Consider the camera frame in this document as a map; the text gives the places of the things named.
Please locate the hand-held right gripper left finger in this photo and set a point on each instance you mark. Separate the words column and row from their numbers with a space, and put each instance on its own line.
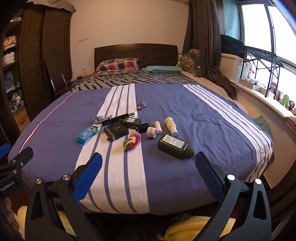
column 89, row 178

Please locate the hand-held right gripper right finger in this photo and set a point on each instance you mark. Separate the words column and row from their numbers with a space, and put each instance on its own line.
column 209, row 178

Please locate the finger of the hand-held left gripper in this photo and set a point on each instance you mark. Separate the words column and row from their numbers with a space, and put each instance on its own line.
column 4, row 149
column 22, row 156

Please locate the small labelled green bottle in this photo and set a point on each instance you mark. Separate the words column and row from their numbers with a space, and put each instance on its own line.
column 130, row 122

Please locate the blue packet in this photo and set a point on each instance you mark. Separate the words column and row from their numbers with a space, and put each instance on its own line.
column 85, row 136

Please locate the large dark green bottle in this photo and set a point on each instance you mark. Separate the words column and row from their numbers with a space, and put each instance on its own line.
column 173, row 146

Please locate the blue white striped blanket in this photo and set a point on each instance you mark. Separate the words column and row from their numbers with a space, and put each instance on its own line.
column 208, row 129

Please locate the black cardboard box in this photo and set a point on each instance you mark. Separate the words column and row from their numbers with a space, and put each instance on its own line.
column 115, row 132

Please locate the grey knotted rag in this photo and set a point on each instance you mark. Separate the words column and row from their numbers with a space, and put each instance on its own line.
column 98, row 118

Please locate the long black tube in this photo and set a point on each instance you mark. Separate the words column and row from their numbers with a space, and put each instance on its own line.
column 113, row 119

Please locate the yellow bottle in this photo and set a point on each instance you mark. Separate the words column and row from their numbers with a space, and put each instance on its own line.
column 170, row 124

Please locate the small white bottle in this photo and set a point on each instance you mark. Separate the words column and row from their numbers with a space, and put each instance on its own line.
column 158, row 127

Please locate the white tape roll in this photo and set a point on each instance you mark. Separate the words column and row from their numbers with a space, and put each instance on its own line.
column 151, row 132

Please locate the small dark bottle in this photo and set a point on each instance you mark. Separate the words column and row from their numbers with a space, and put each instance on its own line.
column 143, row 127

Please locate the green cloth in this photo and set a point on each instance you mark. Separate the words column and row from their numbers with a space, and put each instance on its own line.
column 263, row 125

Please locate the white power strip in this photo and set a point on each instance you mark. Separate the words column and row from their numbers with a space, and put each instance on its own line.
column 76, row 79

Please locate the folded clothes on shelves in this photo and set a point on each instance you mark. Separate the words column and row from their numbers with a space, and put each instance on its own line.
column 10, row 51

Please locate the dark wooden wardrobe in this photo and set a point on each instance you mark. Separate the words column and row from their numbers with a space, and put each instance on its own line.
column 41, row 58

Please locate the grey black patterned bedsheet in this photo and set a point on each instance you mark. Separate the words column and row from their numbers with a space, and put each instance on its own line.
column 129, row 80

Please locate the green plush toy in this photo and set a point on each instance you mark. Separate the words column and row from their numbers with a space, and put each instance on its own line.
column 285, row 99

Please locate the brown monkey plush toy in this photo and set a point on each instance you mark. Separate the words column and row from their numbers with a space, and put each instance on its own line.
column 273, row 87

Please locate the white storage box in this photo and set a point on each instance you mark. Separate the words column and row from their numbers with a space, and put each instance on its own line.
column 231, row 67

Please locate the plaid pillow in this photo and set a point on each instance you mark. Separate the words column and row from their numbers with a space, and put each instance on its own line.
column 115, row 66

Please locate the brown patterned cushion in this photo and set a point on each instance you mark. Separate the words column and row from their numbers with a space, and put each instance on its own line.
column 187, row 61

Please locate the teal pillow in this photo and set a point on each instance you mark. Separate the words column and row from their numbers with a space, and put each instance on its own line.
column 161, row 69

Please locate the black metal rack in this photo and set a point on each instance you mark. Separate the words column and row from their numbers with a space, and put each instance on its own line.
column 261, row 58

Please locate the black clothes pile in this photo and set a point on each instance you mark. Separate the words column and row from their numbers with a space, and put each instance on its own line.
column 231, row 45

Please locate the dark wooden headboard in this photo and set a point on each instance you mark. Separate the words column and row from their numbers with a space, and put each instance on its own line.
column 138, row 52

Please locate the dark brown curtain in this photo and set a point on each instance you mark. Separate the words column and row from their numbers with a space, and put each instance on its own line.
column 203, row 34

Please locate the window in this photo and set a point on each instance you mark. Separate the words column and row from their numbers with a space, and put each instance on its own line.
column 256, row 25

